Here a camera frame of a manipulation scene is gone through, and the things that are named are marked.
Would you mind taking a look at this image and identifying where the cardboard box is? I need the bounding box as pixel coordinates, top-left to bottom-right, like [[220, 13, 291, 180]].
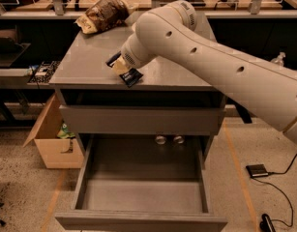
[[23, 94, 84, 168]]

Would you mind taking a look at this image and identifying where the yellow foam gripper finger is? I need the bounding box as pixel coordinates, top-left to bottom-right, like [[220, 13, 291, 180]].
[[112, 56, 131, 75]]

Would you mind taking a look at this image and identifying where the open grey middle drawer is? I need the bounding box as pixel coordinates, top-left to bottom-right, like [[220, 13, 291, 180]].
[[55, 135, 227, 232]]

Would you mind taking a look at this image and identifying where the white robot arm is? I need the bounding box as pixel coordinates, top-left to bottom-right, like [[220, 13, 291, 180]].
[[113, 0, 297, 144]]

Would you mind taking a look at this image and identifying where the black device on floor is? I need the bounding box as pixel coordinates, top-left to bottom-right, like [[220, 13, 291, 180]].
[[259, 214, 276, 232]]

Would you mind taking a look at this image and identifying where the brown chip bag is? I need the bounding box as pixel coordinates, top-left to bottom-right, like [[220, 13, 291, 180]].
[[75, 0, 130, 35]]

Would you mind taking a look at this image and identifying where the dark blue rxbar wrapper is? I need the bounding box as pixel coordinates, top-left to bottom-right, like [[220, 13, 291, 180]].
[[105, 52, 143, 88]]

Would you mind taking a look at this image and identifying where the closed grey top drawer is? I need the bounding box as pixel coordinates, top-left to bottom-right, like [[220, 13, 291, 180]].
[[60, 105, 224, 135]]

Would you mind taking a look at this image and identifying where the black patterned board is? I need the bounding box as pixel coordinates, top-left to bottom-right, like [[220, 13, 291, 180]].
[[29, 61, 60, 84]]

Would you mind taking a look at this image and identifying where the grey drawer cabinet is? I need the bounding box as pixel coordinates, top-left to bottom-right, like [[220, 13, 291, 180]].
[[50, 12, 225, 155]]

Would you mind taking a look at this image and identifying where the green packet in box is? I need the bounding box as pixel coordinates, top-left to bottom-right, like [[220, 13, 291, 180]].
[[57, 123, 75, 139]]

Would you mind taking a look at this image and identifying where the clear sanitizer bottle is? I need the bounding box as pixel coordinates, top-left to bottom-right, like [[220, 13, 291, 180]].
[[271, 52, 285, 67]]

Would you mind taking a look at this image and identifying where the black floor cable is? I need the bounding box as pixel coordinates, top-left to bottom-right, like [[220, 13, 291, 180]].
[[252, 148, 297, 228]]

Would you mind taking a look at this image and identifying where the round drawer knob right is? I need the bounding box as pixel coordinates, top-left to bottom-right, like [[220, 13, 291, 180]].
[[173, 135, 185, 144]]

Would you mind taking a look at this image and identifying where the orange fruit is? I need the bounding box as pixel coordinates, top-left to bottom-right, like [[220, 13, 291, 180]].
[[132, 23, 136, 32]]

